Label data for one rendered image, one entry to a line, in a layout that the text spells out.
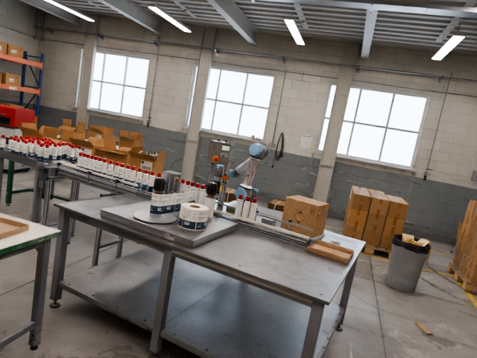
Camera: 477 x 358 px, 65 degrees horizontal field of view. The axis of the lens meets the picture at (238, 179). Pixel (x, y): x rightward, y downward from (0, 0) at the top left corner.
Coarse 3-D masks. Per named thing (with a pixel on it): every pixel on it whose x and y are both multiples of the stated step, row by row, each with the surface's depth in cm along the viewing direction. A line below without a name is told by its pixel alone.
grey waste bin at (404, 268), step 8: (392, 248) 466; (400, 248) 450; (392, 256) 463; (400, 256) 450; (408, 256) 444; (416, 256) 442; (424, 256) 444; (392, 264) 461; (400, 264) 451; (408, 264) 446; (416, 264) 444; (392, 272) 460; (400, 272) 451; (408, 272) 447; (416, 272) 447; (392, 280) 460; (400, 280) 452; (408, 280) 449; (416, 280) 452; (400, 288) 453; (408, 288) 451
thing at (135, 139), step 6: (120, 132) 708; (126, 132) 725; (132, 132) 731; (120, 138) 706; (126, 138) 701; (132, 138) 728; (138, 138) 703; (120, 144) 707; (126, 144) 702; (132, 144) 698; (138, 144) 709
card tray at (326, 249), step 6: (318, 240) 293; (312, 246) 284; (318, 246) 287; (324, 246) 290; (330, 246) 290; (336, 246) 287; (342, 246) 286; (312, 252) 270; (318, 252) 268; (324, 252) 266; (330, 252) 278; (336, 252) 281; (342, 252) 283; (348, 252) 284; (330, 258) 264; (336, 258) 262; (342, 258) 261; (348, 258) 272
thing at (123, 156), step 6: (108, 144) 489; (114, 144) 503; (108, 150) 488; (114, 150) 503; (120, 150) 505; (126, 150) 506; (132, 150) 476; (138, 150) 491; (108, 156) 480; (114, 156) 478; (120, 156) 476; (126, 156) 474; (108, 162) 481; (114, 162) 479; (120, 162) 477; (126, 162) 474
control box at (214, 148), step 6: (210, 144) 319; (216, 144) 314; (228, 144) 319; (210, 150) 318; (216, 150) 315; (210, 156) 317; (216, 156) 317; (210, 162) 317; (216, 162) 318; (222, 162) 320; (228, 162) 323
